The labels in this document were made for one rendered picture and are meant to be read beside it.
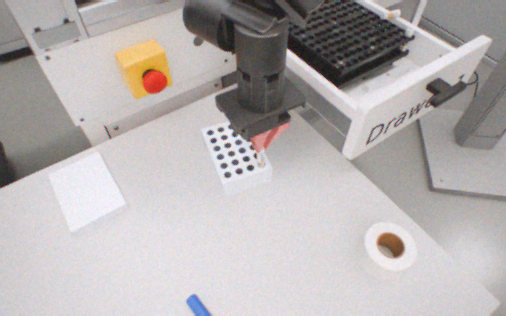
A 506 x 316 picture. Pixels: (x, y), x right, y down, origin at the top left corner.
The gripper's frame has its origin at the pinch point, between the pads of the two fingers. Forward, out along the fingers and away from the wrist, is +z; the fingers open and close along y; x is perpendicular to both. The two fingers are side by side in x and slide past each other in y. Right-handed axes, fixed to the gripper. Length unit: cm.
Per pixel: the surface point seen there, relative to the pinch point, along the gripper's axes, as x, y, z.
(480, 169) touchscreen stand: 0, -113, 82
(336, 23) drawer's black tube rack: -14.4, -24.2, -5.2
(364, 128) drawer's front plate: 7.3, -12.4, -3.7
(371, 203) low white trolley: 12.8, -13.3, 9.1
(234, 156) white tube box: -3.6, 2.7, 5.0
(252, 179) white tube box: 1.0, 1.9, 6.4
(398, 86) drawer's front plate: 6.0, -18.4, -7.8
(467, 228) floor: 16, -87, 86
